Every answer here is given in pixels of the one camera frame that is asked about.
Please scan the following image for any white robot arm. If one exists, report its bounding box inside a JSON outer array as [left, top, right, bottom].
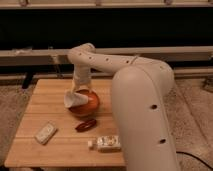
[[68, 43, 181, 171]]

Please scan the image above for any dark red sunglasses case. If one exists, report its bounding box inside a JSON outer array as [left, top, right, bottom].
[[75, 119, 97, 132]]

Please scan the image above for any wooden table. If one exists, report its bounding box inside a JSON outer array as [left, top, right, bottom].
[[5, 79, 124, 167]]

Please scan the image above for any long metal rail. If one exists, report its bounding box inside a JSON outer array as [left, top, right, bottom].
[[0, 46, 213, 66]]

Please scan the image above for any orange ceramic bowl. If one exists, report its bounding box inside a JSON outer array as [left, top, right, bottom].
[[67, 89, 100, 117]]

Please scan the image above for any black floor cable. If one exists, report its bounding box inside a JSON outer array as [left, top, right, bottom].
[[175, 151, 213, 171]]

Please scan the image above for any clear plastic bottle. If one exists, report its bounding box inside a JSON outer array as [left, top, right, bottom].
[[87, 135, 121, 152]]

